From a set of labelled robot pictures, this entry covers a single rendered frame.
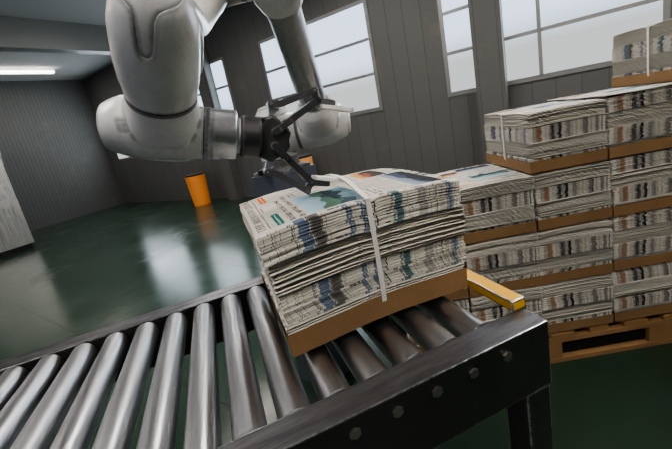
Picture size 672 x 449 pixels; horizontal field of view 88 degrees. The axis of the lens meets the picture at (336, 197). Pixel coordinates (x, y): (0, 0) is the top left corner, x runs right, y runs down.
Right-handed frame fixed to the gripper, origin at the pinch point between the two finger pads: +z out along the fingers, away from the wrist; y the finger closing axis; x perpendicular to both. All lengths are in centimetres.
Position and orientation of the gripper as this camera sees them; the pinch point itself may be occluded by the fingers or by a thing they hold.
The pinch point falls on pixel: (343, 144)
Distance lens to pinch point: 70.4
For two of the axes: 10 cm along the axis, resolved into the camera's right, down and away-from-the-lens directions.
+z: 9.4, 0.2, 3.5
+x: 3.4, 1.5, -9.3
